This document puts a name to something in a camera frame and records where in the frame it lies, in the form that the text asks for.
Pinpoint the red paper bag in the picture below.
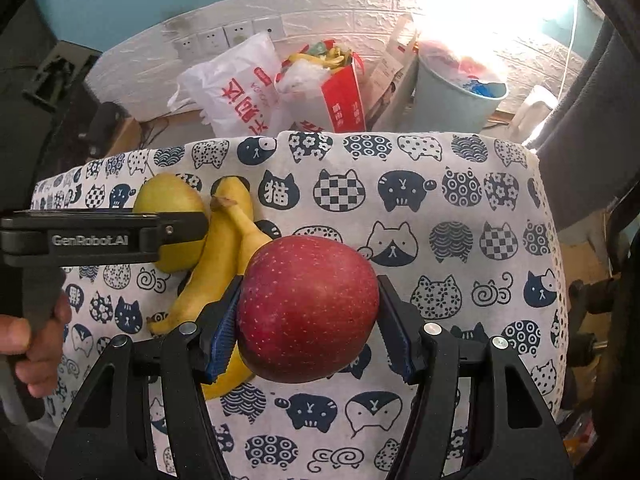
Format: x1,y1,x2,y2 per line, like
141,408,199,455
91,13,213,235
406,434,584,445
275,40,368,133

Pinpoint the white plastic bag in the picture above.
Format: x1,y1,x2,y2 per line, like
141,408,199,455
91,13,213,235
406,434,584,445
167,32,296,138

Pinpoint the cat print tablecloth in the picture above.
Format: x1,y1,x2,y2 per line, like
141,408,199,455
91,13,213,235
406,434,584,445
30,130,571,480

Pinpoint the grey fleece cloth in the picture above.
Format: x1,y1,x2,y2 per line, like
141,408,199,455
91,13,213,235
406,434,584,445
535,25,640,231

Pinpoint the white cable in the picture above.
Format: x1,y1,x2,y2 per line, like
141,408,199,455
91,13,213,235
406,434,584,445
560,5,581,106

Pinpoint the yellow pear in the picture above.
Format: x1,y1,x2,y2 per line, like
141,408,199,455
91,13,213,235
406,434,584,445
132,172,211,273

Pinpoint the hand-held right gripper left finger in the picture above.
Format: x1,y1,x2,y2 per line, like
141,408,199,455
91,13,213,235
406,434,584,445
45,275,246,480

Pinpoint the red apple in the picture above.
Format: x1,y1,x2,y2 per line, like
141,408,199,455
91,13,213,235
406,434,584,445
236,235,381,385

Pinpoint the white wall socket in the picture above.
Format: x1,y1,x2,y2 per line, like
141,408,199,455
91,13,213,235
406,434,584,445
197,29,226,53
224,22,253,47
252,16,283,37
174,35,201,60

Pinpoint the cardboard box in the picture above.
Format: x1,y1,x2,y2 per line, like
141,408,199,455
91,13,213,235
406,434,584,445
367,15,421,131

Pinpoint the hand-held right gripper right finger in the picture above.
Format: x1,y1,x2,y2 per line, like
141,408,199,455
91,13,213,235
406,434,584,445
375,275,576,480

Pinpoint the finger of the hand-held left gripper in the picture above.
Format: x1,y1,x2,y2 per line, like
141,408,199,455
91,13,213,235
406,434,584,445
159,212,209,261

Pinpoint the light blue bin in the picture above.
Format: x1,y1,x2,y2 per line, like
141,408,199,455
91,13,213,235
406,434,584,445
415,40,511,133

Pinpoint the person's left hand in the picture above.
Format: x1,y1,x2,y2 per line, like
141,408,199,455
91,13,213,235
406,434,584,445
0,290,73,398

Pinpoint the yellow banana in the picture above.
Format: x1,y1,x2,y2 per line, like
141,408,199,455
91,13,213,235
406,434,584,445
147,175,256,336
210,197,286,401

